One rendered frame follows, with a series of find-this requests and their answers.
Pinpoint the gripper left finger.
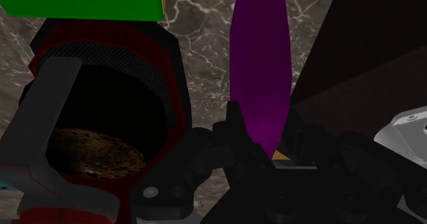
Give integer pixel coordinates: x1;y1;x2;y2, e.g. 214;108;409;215
129;100;274;219

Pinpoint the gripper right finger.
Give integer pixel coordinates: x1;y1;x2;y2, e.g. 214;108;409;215
278;115;427;218

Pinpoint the yellow flat object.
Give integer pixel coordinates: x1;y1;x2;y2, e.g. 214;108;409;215
272;149;292;161

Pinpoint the purple spindle-shaped object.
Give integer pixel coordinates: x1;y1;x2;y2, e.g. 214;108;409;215
229;0;293;160

